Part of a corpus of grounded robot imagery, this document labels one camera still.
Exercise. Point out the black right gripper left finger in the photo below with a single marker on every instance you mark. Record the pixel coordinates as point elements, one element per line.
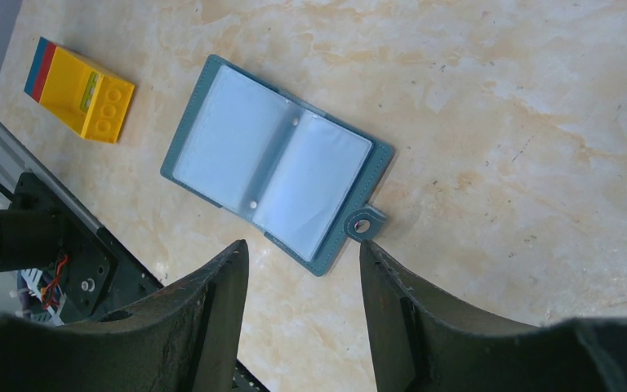
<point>183,337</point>

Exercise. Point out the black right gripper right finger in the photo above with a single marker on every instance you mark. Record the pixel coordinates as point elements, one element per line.
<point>423,338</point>

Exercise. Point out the blue leather card holder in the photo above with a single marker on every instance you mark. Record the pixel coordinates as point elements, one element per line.
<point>299,175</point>

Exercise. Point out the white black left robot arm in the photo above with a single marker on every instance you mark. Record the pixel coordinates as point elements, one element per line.
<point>30,236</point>

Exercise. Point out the yellow toy brick block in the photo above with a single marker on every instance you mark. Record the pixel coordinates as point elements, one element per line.
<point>89,99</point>

